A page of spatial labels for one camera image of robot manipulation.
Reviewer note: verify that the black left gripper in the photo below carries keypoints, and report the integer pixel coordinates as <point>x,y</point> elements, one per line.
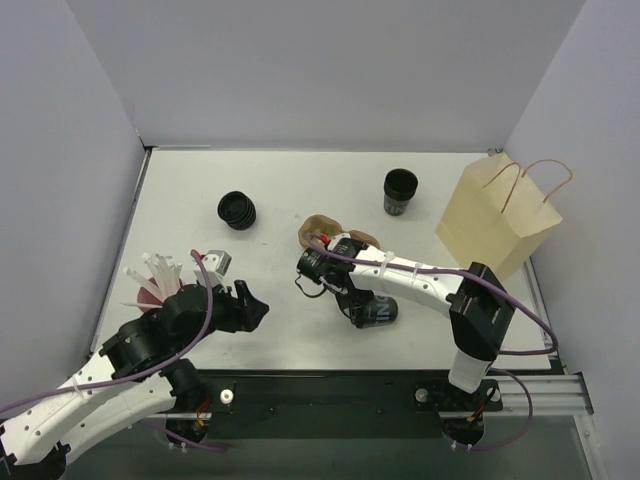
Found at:
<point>240,310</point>

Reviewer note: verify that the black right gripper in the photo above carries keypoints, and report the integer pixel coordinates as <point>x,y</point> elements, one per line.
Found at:
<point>350,301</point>

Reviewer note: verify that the black paper coffee cup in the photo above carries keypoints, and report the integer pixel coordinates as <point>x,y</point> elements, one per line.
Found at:
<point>379,311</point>

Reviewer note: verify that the brown pulp cup carrier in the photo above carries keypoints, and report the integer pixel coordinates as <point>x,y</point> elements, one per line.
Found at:
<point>321,224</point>

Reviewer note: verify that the tan paper bag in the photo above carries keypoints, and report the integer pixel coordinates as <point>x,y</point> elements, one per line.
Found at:
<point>497,215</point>

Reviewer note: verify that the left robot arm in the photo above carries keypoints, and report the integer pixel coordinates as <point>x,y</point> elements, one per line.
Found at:
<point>141,370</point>

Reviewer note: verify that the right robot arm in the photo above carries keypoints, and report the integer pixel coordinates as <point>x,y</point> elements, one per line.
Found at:
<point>366,282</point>

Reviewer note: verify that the stack of black lids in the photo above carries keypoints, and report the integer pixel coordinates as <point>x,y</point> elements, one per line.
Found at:
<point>237,210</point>

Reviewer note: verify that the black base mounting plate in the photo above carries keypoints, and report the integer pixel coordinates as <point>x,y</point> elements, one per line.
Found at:
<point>334,405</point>

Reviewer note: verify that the pink straw holder cup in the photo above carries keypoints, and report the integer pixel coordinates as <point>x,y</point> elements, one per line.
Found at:
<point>146,300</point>

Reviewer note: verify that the stack of black cups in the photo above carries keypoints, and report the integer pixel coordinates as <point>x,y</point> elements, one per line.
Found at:
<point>399,187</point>

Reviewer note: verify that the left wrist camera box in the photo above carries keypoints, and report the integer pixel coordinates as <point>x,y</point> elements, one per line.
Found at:
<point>216,263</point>

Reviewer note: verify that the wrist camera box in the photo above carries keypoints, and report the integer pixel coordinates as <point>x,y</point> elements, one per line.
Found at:
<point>216,263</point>
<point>331,242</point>

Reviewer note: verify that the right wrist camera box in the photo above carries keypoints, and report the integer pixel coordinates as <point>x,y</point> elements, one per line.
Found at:
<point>331,242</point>

